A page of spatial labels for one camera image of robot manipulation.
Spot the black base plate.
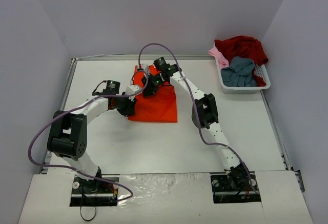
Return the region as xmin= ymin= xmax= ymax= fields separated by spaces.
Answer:
xmin=210 ymin=173 xmax=261 ymax=204
xmin=70 ymin=175 xmax=119 ymax=207

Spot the white foam front board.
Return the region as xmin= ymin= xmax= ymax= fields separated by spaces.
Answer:
xmin=19 ymin=171 xmax=312 ymax=223

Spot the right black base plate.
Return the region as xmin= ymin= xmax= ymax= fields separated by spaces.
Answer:
xmin=210 ymin=173 xmax=261 ymax=204

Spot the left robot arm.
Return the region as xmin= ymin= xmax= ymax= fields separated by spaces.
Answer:
xmin=47 ymin=80 xmax=141 ymax=192

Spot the white plastic laundry basket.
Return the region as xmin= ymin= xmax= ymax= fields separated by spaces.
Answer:
xmin=215 ymin=56 xmax=271 ymax=94

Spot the orange t shirt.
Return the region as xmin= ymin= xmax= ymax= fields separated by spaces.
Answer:
xmin=127 ymin=65 xmax=178 ymax=124

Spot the pink t shirt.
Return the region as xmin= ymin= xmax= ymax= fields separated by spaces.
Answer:
xmin=208 ymin=45 xmax=229 ymax=69

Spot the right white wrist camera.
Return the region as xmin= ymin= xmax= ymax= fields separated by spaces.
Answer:
xmin=136 ymin=64 xmax=153 ymax=75

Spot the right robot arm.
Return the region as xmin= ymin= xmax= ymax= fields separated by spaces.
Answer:
xmin=142 ymin=57 xmax=249 ymax=190

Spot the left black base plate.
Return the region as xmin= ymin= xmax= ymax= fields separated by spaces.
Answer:
xmin=70 ymin=175 xmax=119 ymax=207

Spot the dark red t shirt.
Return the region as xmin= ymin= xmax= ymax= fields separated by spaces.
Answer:
xmin=214 ymin=36 xmax=269 ymax=86

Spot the teal t shirt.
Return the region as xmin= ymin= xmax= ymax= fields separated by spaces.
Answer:
xmin=221 ymin=56 xmax=257 ymax=87

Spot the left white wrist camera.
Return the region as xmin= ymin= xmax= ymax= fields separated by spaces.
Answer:
xmin=126 ymin=85 xmax=141 ymax=100

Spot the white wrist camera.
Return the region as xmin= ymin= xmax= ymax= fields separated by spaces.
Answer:
xmin=136 ymin=64 xmax=153 ymax=75
xmin=126 ymin=85 xmax=141 ymax=100

